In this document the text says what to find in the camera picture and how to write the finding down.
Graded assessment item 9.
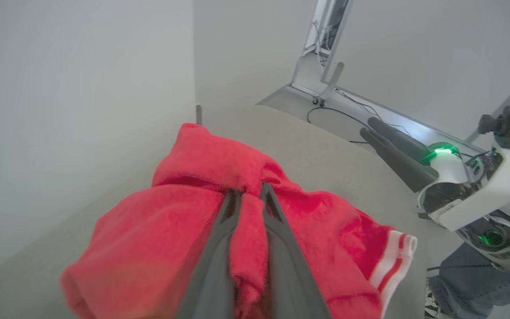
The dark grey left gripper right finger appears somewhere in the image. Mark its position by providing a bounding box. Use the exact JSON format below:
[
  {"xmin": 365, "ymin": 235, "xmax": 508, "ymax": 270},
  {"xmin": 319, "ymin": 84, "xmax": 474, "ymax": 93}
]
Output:
[{"xmin": 259, "ymin": 182, "xmax": 332, "ymax": 319}]

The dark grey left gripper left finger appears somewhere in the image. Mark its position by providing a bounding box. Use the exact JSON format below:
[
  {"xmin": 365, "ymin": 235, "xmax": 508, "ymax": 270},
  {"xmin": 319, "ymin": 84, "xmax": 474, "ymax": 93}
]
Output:
[{"xmin": 176, "ymin": 190, "xmax": 243, "ymax": 319}]

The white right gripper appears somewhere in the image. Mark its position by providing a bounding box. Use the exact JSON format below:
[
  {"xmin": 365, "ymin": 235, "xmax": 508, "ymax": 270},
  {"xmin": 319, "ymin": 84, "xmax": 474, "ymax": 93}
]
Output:
[{"xmin": 359, "ymin": 117, "xmax": 477, "ymax": 220}]

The red basketball jersey white trim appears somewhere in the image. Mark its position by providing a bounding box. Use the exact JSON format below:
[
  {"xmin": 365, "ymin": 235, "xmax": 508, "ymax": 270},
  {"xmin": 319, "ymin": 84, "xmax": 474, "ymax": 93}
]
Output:
[{"xmin": 60, "ymin": 123, "xmax": 418, "ymax": 319}]

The black and white sneaker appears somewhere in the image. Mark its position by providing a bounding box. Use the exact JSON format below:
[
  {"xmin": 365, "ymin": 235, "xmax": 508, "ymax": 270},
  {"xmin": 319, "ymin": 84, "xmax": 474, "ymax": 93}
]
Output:
[{"xmin": 424, "ymin": 279, "xmax": 448, "ymax": 319}]

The thin black floor cable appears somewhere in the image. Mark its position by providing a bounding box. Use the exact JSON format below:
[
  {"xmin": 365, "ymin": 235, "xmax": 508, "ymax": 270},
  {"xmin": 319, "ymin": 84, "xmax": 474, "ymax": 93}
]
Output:
[{"xmin": 335, "ymin": 89, "xmax": 413, "ymax": 136}]

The black looped floor cable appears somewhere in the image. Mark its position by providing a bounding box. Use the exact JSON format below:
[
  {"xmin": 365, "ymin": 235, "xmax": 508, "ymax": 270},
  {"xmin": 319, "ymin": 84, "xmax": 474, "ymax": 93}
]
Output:
[{"xmin": 307, "ymin": 106, "xmax": 371, "ymax": 144}]

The grey metal post bracket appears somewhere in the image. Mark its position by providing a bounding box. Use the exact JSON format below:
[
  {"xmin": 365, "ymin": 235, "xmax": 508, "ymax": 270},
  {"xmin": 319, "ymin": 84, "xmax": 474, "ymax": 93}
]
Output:
[{"xmin": 324, "ymin": 62, "xmax": 345, "ymax": 97}]

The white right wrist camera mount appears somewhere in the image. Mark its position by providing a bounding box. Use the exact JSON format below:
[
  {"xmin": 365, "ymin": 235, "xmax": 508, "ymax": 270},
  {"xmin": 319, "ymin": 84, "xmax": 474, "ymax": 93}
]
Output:
[{"xmin": 428, "ymin": 144, "xmax": 510, "ymax": 233}]

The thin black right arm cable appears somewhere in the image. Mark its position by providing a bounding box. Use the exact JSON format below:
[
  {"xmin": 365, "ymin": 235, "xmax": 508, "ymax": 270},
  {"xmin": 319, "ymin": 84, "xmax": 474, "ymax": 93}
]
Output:
[{"xmin": 427, "ymin": 264, "xmax": 495, "ymax": 272}]

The grey partition edge post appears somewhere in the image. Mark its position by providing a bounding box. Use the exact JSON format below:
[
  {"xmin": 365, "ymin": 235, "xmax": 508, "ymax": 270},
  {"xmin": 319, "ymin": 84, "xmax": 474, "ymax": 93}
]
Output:
[{"xmin": 321, "ymin": 0, "xmax": 354, "ymax": 85}]

